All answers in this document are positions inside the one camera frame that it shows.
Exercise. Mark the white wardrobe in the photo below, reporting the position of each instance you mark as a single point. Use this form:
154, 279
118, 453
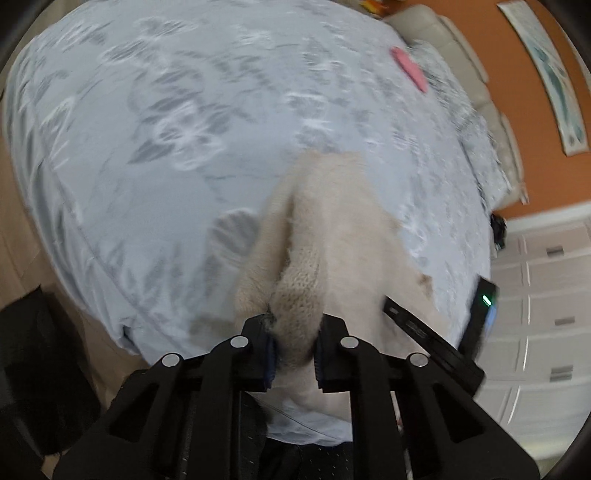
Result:
540, 332

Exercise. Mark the beige padded headboard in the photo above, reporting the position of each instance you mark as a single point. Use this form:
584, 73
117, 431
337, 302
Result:
466, 55

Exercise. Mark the small pink pillow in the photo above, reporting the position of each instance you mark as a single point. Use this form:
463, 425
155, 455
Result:
410, 69

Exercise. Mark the grey butterfly pillow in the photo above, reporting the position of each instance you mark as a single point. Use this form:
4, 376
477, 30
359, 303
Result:
443, 78
485, 161

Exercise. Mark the yellow box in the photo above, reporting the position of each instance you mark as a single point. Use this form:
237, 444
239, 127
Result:
371, 4

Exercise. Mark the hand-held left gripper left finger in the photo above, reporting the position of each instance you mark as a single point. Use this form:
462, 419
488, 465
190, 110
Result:
270, 364

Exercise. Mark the bed with grey butterfly bedspread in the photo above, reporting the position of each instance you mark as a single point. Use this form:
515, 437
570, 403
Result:
138, 138

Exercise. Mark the dark bulky object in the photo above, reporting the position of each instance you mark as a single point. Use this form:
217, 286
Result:
41, 369

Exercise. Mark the person's dark dotted pants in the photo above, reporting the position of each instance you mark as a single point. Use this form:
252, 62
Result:
295, 461

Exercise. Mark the framed wall picture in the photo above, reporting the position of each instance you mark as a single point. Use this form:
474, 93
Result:
549, 69

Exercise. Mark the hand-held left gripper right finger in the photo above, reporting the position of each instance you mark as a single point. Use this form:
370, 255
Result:
322, 364

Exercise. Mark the black bag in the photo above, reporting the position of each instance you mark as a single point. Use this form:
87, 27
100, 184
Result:
498, 230

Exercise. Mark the beige sweater with black hearts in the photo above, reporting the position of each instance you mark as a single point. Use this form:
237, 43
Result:
341, 240

